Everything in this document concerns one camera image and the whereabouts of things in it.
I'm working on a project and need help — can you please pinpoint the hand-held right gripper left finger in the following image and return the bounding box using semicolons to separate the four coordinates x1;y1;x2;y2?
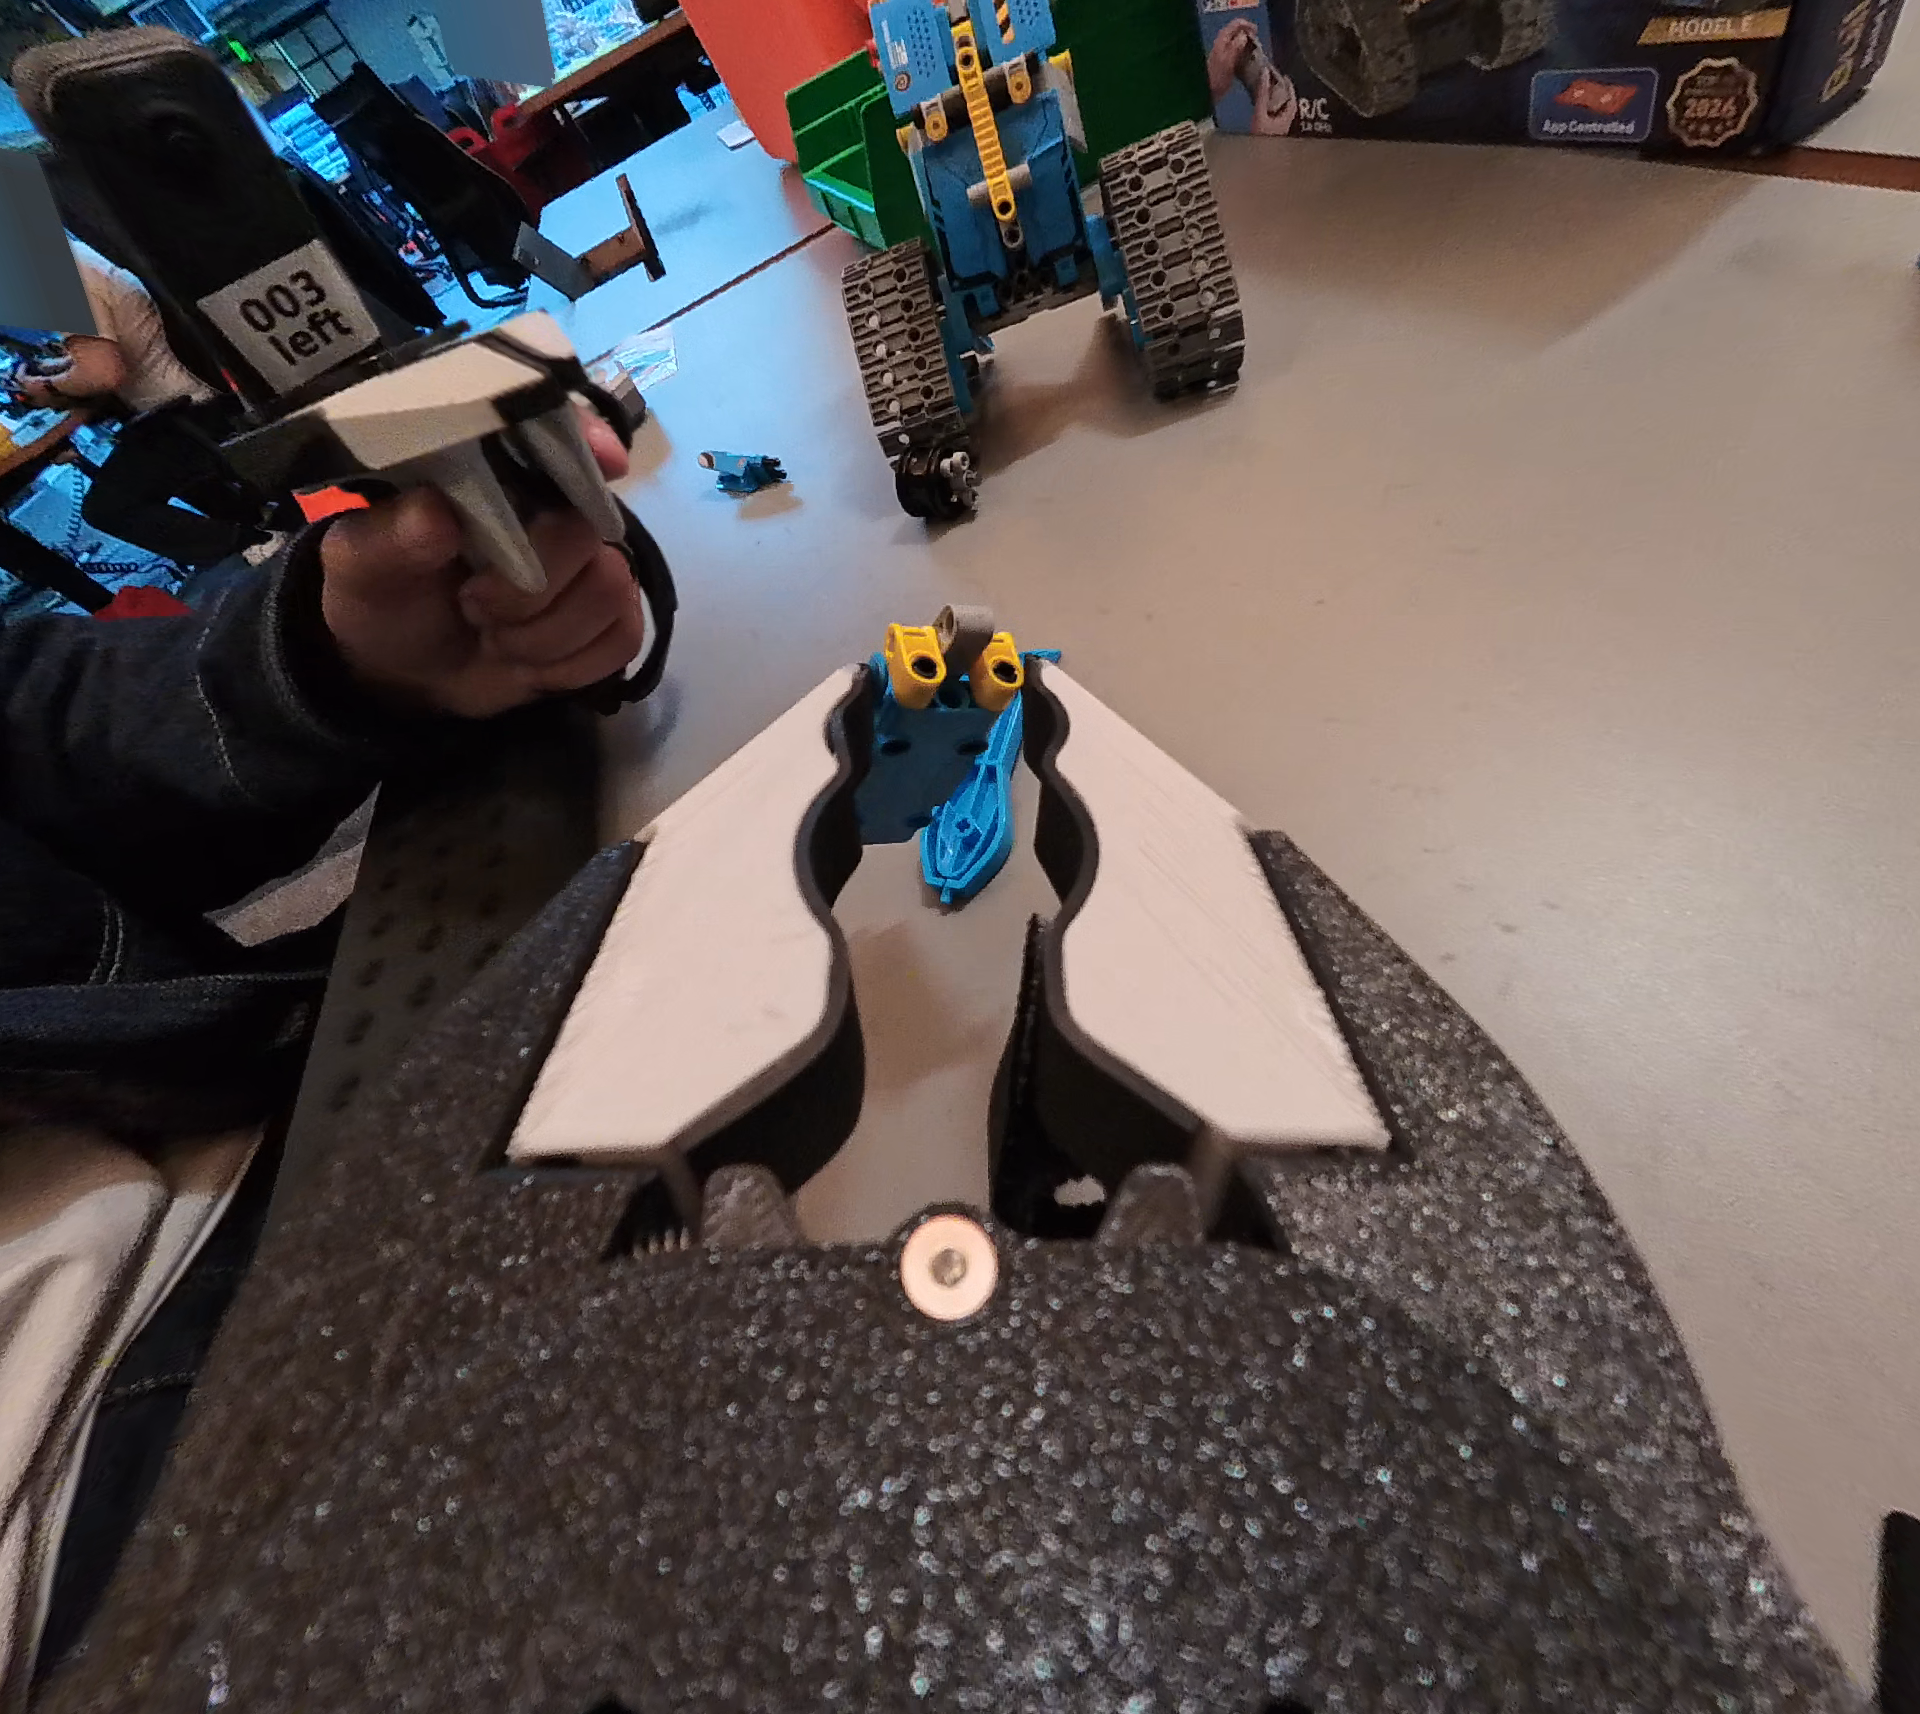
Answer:
504;664;878;1175

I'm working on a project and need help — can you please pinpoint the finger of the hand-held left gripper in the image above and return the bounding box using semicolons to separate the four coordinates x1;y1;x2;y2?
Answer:
226;319;624;502

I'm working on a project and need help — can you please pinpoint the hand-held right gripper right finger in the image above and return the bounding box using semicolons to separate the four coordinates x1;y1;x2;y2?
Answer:
997;664;1393;1211

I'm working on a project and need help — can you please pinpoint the light blue brick separator tool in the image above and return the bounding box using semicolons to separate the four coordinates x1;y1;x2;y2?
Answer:
910;694;1069;915

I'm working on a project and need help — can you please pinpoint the blue striped brick assembly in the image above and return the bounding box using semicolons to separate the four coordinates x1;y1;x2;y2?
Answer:
857;610;1059;846

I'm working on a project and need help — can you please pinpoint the blue tracked toy robot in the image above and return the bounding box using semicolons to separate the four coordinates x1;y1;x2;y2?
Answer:
835;0;1249;526

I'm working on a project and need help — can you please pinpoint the person's left forearm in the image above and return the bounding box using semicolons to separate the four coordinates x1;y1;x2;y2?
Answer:
0;530;393;995

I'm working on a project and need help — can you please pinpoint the person's left hand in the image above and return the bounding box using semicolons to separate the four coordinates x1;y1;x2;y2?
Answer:
316;490;656;718

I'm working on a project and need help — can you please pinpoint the black dimpled mat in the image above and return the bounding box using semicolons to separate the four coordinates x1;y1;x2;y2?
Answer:
287;709;619;1206

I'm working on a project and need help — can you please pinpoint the person's white shirt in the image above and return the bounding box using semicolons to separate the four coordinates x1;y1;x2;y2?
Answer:
0;1129;273;1714

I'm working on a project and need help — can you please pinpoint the green plastic bin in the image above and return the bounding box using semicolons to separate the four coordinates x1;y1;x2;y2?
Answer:
786;0;1218;251

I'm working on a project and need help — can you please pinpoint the grey metal bracket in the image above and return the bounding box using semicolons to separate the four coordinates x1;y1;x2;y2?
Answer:
504;213;668;299

